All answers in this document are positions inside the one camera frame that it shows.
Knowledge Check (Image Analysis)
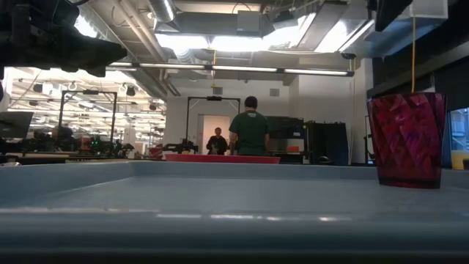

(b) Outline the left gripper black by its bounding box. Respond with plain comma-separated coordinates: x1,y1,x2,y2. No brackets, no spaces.
0,0,128,78

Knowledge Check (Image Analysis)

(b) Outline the red faceted plastic cup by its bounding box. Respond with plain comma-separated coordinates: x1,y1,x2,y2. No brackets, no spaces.
366,92,448,190

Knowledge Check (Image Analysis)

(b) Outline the red plastic plate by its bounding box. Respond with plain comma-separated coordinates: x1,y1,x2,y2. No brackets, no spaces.
163,153,281,165

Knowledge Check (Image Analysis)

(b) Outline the blue plastic tray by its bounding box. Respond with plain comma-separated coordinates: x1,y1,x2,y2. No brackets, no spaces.
0,160,469,258

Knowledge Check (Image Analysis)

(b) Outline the person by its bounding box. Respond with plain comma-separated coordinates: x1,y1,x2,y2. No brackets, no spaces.
229,95,271,157
206,127,229,155
53,123,75,143

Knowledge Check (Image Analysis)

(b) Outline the black computer monitor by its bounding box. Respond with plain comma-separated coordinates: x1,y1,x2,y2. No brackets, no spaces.
0,111,34,140

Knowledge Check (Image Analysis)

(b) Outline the long ceiling light bar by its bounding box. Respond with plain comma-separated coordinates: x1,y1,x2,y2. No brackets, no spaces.
106,61,355,78

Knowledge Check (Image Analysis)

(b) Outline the black curtain panel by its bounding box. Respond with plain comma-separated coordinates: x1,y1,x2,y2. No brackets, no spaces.
303,120,350,166

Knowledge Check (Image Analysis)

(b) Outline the black equipment rack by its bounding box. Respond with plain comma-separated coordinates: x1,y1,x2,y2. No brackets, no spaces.
265,116,306,164

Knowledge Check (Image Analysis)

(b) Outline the yellow bin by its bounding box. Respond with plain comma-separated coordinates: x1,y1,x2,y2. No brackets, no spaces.
450,150,469,171

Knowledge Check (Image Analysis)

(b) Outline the black gantry frame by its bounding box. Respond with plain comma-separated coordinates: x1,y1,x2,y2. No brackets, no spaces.
185,95,242,155
58,89,119,147

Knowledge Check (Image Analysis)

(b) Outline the yellow hanging cable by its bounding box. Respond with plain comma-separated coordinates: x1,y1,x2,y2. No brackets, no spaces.
410,16,418,95

